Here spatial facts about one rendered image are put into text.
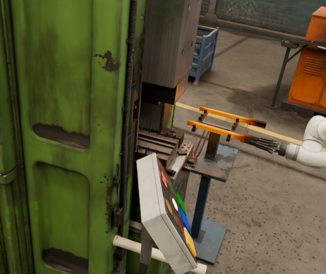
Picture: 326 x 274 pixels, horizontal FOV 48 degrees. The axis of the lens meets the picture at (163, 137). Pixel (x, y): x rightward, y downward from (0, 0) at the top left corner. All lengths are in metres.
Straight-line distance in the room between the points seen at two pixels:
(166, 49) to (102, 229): 0.84
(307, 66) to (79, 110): 3.95
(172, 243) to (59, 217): 0.83
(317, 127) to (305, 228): 1.29
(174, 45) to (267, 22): 7.86
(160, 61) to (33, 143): 0.64
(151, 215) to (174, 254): 0.18
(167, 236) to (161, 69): 0.69
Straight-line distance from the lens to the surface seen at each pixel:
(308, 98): 5.21
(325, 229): 3.28
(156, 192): 1.20
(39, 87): 1.57
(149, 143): 1.85
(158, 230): 1.16
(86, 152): 1.51
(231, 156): 2.43
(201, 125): 2.15
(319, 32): 5.02
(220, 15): 9.60
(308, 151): 2.08
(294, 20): 9.17
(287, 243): 3.00
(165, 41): 1.49
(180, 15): 1.45
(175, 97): 1.60
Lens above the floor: 1.93
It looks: 29 degrees down
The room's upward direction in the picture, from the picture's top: 7 degrees clockwise
